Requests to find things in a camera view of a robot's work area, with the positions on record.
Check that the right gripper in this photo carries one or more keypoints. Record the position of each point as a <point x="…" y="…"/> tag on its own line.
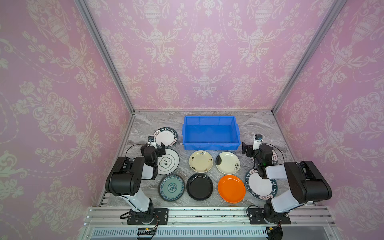
<point x="248" y="149"/>

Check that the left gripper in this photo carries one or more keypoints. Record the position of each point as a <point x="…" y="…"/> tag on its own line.
<point x="160" y="150"/>

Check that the small green-rim plate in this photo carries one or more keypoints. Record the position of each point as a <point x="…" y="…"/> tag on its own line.
<point x="167" y="136"/>
<point x="275" y="158"/>

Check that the cream plate black ink blot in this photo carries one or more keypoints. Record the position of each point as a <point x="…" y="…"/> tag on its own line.
<point x="227" y="163"/>

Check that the orange plate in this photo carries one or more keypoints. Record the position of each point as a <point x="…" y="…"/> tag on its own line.
<point x="231" y="189"/>

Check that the cream plate small motifs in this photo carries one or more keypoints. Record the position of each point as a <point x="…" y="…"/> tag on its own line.
<point x="201" y="161"/>

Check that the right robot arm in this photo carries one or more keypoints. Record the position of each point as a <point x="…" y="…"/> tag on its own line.
<point x="306" y="183"/>

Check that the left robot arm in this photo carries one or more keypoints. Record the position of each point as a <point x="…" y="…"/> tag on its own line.
<point x="124" y="181"/>

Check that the blue plastic bin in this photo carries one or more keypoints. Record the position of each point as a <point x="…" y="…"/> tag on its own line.
<point x="211" y="133"/>

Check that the white plate black flower outline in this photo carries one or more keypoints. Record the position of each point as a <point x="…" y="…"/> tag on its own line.
<point x="168" y="163"/>

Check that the large green-rim white plate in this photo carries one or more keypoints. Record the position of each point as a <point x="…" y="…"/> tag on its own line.
<point x="260" y="188"/>

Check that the teal patterned plate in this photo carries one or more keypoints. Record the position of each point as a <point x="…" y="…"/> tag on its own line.
<point x="171" y="188"/>

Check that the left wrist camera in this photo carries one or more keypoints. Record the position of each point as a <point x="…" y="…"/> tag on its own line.
<point x="151" y="142"/>

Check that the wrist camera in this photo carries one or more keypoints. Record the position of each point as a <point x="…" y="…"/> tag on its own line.
<point x="258" y="140"/>
<point x="151" y="142"/>

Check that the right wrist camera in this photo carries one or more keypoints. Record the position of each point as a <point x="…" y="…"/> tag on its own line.
<point x="258" y="140"/>

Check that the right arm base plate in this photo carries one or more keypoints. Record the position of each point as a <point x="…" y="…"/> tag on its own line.
<point x="258" y="216"/>

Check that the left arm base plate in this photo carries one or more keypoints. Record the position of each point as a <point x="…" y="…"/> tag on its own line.
<point x="151" y="217"/>

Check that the aluminium front rail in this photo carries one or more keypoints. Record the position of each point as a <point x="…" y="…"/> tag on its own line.
<point x="211" y="223"/>

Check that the left corner aluminium post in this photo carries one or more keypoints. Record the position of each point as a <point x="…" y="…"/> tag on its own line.
<point x="101" y="46"/>

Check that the corner aluminium post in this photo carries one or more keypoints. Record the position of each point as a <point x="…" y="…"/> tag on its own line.
<point x="101" y="46"/>
<point x="324" y="27"/>

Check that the right corner aluminium post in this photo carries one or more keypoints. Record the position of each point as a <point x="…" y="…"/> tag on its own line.
<point x="324" y="27"/>

